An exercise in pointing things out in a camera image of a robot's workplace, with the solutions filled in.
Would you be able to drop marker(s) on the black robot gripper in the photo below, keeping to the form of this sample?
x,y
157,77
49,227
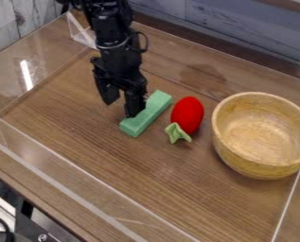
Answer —
x,y
117,72

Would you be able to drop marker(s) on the green rectangular foam block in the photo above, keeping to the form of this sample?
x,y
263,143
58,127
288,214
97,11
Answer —
x,y
158,102

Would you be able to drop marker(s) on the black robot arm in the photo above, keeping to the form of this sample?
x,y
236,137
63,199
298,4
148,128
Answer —
x,y
109,18

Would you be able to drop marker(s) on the brown wooden bowl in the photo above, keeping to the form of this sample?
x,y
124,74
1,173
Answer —
x,y
256,135

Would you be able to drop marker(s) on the red plush strawberry toy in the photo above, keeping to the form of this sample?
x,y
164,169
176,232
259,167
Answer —
x,y
185,120

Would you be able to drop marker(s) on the clear acrylic corner bracket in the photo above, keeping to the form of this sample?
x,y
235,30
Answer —
x,y
81,35

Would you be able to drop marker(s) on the clear acrylic tray wall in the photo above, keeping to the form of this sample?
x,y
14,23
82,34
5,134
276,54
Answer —
x,y
134,208

